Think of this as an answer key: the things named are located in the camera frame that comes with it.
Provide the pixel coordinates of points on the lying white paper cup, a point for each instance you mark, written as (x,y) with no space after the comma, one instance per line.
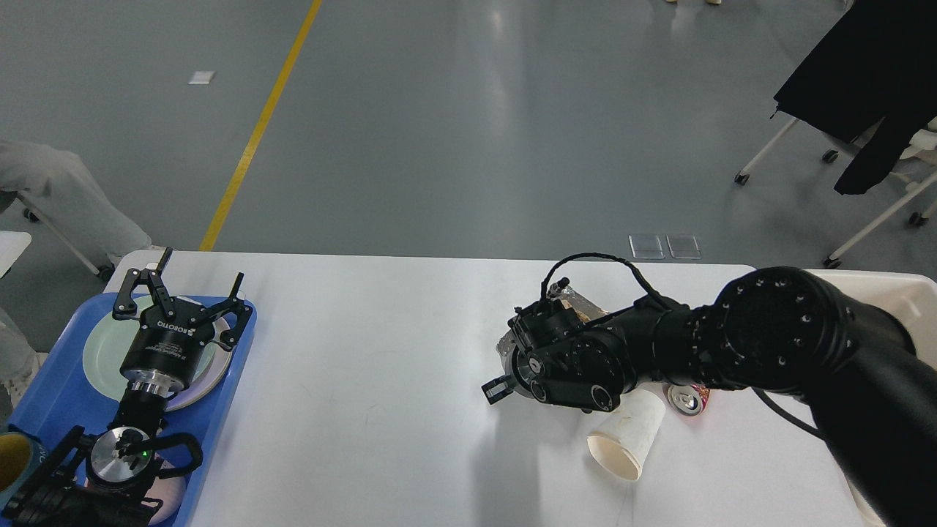
(622,442)

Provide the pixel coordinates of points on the red foil wrapper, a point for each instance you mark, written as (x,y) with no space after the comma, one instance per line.
(687,400)

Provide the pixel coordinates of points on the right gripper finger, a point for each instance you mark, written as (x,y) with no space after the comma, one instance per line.
(499,388)

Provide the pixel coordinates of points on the light green plate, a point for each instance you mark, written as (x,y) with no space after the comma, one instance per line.
(104,351)

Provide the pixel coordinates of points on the person in grey trousers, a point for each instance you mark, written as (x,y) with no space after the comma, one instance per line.
(60,187)

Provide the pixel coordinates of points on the blue plastic tray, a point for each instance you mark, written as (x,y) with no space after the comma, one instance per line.
(61,397)

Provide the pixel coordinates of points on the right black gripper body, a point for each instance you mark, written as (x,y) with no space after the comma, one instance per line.
(521,373)

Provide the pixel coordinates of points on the black jacket on chair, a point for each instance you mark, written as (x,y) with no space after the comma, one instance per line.
(874,71)

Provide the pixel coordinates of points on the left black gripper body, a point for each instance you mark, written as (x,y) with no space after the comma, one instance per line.
(163,357)

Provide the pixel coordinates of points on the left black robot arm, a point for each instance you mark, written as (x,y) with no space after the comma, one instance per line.
(121,423)

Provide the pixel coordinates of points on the aluminium foil tray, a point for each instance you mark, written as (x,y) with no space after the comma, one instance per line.
(585,304)

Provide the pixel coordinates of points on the white plastic bin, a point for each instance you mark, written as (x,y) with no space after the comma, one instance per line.
(910,298)

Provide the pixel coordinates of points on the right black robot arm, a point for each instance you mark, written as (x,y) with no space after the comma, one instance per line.
(778,329)

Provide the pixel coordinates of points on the blue yellow mug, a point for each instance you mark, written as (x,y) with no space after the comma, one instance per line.
(21,454)

